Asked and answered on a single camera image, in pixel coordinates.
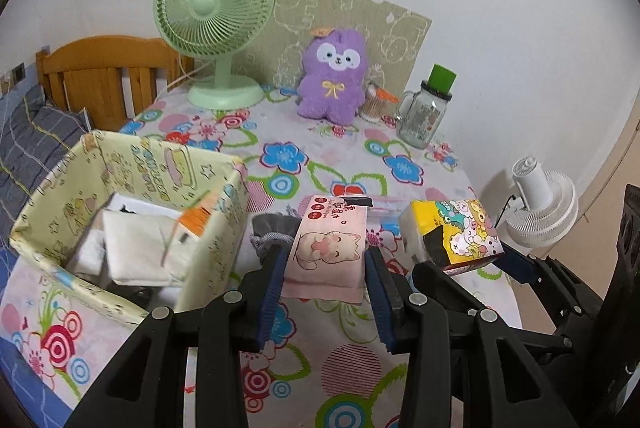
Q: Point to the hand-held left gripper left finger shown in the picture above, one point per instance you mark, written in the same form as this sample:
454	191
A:
270	298

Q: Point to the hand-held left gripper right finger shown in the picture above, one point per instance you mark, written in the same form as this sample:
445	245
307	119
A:
382	308

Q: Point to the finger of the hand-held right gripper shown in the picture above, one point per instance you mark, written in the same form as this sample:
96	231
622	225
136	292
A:
435	280
520	268

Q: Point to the cartoon printed tissue pack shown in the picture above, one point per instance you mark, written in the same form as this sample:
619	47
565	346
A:
450	228

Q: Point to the pink wet wipes pack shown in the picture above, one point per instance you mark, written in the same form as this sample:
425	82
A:
325	248

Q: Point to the yellow printed storage box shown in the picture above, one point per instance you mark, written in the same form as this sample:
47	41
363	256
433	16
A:
150	163

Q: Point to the white floor fan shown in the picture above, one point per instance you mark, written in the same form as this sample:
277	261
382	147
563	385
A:
545	208

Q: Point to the grey knitted cloth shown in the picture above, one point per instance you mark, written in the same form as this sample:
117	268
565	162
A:
272	233

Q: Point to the floral tablecloth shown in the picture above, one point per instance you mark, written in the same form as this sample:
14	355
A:
320	358

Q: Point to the orange white packet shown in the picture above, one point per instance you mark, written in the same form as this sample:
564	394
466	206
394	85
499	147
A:
192	223

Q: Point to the white cloth with black print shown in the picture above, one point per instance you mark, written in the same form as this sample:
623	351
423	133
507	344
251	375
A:
145	205

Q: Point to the glass jar with green lid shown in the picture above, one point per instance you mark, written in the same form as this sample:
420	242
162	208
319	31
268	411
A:
422	118

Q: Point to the cotton swab container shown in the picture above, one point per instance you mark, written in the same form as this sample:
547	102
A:
375	106

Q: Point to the purple plush toy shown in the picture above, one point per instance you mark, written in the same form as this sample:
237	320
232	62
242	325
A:
332	78

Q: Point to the beige printed board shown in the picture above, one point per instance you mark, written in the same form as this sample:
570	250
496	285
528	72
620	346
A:
390	33

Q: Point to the grey striped pillow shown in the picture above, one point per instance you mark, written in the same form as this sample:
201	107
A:
35	133

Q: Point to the green desk fan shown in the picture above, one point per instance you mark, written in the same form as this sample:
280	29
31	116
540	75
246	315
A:
210	8

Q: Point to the wall socket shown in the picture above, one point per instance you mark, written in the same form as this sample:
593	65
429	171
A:
19	71

